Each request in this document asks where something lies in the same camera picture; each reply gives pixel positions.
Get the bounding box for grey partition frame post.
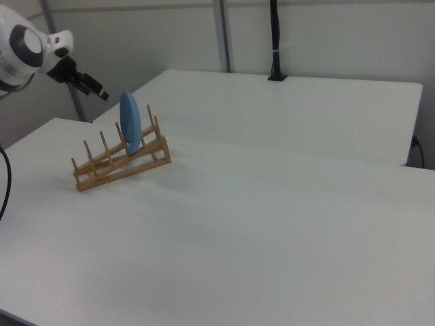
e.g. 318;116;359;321
211;0;236;73
38;0;86;122

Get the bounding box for white side table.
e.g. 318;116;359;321
92;69;424;168

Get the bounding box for thick black cable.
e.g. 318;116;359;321
0;143;13;222

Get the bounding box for black pole with white tie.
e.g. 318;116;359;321
266;0;290;83

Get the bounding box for blue round plate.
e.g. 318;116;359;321
119;90;143;158

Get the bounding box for wooden plate rack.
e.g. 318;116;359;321
71;104;172;193

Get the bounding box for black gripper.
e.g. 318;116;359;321
45;55;111;102

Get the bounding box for black cable with blue plug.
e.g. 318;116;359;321
411;134;426;169

